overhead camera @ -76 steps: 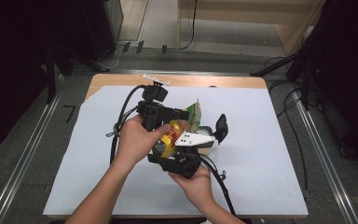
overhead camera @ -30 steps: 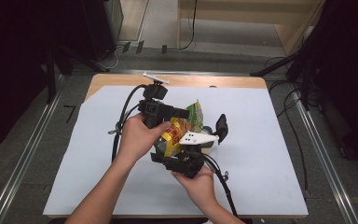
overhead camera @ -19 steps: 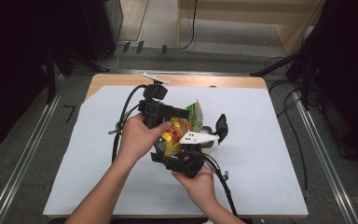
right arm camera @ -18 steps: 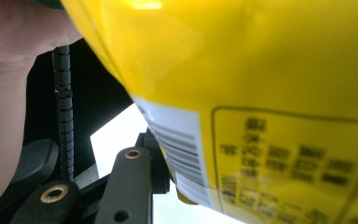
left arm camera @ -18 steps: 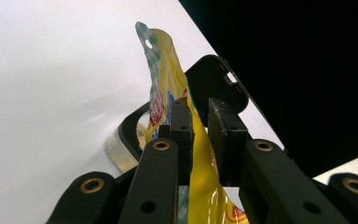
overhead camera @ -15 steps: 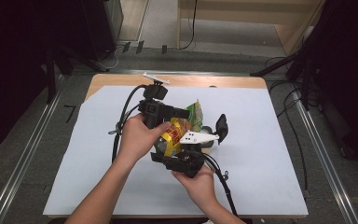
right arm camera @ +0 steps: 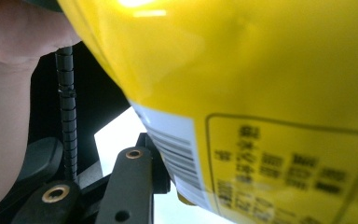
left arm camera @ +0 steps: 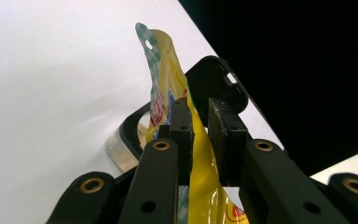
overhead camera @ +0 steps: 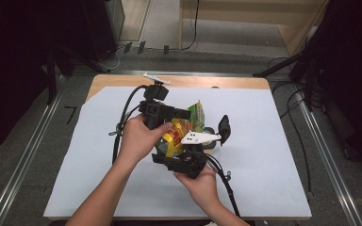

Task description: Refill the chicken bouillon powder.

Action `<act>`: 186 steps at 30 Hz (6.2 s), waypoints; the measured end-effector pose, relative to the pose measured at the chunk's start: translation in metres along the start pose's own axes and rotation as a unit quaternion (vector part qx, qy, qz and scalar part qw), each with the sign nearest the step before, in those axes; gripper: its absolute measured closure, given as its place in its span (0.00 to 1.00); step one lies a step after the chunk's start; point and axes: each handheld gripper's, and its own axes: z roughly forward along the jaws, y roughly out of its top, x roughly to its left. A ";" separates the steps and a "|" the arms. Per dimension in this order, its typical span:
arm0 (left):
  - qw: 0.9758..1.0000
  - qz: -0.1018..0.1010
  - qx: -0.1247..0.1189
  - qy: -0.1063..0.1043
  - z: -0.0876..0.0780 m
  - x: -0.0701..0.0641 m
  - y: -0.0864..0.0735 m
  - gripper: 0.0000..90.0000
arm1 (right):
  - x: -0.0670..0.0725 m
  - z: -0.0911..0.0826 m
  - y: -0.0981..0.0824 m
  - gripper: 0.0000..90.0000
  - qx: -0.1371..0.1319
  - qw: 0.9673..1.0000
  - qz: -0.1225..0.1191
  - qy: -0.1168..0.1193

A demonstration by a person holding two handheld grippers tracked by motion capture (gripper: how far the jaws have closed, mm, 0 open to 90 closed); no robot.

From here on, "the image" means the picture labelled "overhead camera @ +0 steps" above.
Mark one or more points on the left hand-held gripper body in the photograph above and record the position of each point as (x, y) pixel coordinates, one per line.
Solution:
(155, 111)

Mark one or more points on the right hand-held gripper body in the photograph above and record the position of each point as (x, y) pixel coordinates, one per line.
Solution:
(190, 164)

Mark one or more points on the yellow green spouted sauce pouch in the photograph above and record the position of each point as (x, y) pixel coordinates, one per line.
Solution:
(194, 121)

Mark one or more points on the person's right hand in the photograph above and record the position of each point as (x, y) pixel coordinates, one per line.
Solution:
(202, 188)

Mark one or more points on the person's left hand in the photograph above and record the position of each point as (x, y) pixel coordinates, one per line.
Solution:
(136, 141)

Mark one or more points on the white paper sheet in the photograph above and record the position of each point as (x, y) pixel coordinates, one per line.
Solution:
(157, 194)

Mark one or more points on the wooden table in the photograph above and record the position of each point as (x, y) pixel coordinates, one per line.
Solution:
(201, 81)

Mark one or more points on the small black floor block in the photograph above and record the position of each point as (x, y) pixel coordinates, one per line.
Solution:
(166, 49)
(141, 47)
(128, 47)

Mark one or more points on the white crumpled paper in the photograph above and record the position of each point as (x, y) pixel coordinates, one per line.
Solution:
(213, 224)

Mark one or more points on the black cabinet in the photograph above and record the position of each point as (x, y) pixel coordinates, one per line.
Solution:
(97, 28)

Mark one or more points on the black stand legs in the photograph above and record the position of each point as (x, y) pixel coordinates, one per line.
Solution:
(51, 81)
(276, 66)

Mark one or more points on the light wooden shelf unit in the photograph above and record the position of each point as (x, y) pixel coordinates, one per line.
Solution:
(232, 19)

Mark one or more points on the dark curtain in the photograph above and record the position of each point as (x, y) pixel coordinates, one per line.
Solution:
(352, 78)
(12, 62)

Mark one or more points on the long metal floor rail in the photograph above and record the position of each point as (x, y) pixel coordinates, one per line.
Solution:
(326, 160)
(22, 166)

